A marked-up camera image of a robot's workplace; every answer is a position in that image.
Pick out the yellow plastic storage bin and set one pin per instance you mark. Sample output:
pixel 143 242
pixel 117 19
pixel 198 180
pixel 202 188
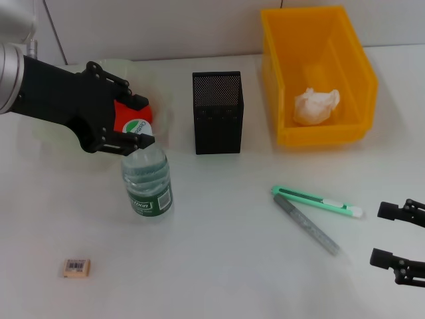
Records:
pixel 299 50

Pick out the red-orange fruit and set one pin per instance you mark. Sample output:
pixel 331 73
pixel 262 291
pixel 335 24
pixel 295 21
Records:
pixel 126 114

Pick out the pale green glass fruit plate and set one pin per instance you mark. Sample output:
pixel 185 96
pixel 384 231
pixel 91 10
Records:
pixel 159 99

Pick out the clear water bottle green label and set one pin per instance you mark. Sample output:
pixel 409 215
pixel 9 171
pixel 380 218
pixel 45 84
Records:
pixel 146 179

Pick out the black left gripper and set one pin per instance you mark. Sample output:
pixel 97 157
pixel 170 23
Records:
pixel 59 96

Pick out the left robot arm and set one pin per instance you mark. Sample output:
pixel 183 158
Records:
pixel 10 76

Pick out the white paper ball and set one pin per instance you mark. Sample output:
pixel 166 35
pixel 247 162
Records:
pixel 315 106

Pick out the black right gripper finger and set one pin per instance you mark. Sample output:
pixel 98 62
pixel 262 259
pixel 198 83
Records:
pixel 388 210
pixel 382 257

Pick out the black mesh pen holder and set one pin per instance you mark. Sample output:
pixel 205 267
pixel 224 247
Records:
pixel 217 126

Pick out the small beige barcode eraser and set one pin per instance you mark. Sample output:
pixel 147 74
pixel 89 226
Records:
pixel 76 268

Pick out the green utility knife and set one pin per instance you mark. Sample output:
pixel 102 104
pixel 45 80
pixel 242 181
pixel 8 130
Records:
pixel 299 196

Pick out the grey marker pen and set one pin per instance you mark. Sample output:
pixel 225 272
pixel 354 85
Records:
pixel 305 222

